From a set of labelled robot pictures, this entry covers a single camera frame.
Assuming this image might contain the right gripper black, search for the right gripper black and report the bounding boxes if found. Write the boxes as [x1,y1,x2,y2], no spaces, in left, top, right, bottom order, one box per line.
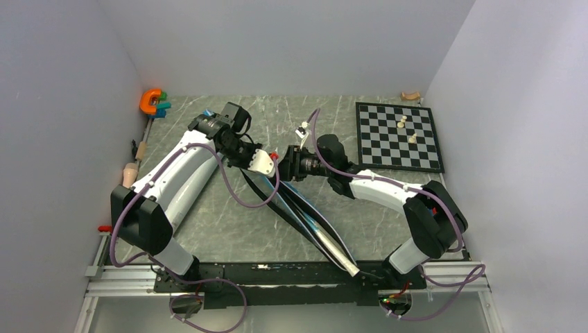
[271,146,332,182]

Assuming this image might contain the blue racket carry bag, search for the blue racket carry bag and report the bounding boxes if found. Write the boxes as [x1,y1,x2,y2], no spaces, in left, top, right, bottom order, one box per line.
[241,171,360,272]

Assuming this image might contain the blue badminton racket front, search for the blue badminton racket front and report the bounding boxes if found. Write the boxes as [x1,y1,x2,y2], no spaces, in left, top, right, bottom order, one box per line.
[309,220,360,277]

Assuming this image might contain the white shuttlecock tube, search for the white shuttlecock tube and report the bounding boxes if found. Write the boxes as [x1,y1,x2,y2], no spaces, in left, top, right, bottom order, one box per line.
[166,157,218,233]

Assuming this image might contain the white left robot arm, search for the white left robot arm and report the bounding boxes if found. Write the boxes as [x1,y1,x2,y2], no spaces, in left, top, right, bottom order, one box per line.
[110,102,277,291]

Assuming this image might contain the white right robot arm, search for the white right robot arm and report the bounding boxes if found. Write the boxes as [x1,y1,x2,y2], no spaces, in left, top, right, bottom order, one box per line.
[278,135,468,288]

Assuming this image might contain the black white chessboard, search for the black white chessboard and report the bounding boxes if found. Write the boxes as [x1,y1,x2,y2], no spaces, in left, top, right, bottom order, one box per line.
[356,102,445,173]

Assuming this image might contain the green teal toy blocks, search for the green teal toy blocks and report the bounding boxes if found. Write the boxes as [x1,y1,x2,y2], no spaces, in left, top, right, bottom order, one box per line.
[148,91,171,119]

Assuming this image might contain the orange letter C toy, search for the orange letter C toy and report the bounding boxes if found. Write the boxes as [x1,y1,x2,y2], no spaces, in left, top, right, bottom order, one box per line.
[139,88,163,116]

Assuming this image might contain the beige chess pawn rear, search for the beige chess pawn rear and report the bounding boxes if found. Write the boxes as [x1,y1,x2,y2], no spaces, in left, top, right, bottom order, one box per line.
[397,115,407,128]

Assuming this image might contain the beige chess pawn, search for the beige chess pawn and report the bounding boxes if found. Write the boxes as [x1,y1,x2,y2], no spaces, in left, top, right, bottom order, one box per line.
[408,133,417,144]
[397,115,407,128]

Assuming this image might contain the beige toy microphone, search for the beige toy microphone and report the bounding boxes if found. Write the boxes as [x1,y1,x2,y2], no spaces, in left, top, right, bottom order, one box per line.
[122,162,138,188]

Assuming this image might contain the beige chess pawn front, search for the beige chess pawn front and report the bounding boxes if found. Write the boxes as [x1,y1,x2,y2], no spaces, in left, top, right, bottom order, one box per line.
[408,133,417,144]

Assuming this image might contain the wooden arch block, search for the wooden arch block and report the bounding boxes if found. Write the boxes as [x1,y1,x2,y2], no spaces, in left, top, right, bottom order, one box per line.
[400,92,421,101]

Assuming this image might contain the red clamp knob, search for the red clamp knob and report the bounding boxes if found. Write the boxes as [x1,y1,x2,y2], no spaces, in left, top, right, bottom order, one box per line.
[97,225,113,233]

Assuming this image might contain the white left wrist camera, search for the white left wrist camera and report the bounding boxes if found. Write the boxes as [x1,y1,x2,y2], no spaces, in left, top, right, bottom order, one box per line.
[246,149,276,178]

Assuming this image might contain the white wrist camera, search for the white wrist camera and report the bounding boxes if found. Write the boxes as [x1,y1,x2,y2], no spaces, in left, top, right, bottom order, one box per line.
[246,149,276,178]
[295,121,309,148]

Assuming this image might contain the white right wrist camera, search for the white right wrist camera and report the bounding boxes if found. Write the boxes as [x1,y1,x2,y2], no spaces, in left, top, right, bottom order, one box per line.
[295,121,309,148]

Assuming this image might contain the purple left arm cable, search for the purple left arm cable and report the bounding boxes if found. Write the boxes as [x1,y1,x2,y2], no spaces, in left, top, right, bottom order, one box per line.
[109,143,281,333]

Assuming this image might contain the wooden handled tool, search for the wooden handled tool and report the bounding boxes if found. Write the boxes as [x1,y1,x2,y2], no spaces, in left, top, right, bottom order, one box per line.
[131,119,153,164]

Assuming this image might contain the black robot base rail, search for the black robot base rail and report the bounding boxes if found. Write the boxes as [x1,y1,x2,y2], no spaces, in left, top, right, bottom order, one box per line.
[153,260,426,309]

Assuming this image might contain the aluminium frame rail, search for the aluminium frame rail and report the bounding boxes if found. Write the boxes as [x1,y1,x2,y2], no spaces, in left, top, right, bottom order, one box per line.
[74,232,504,332]

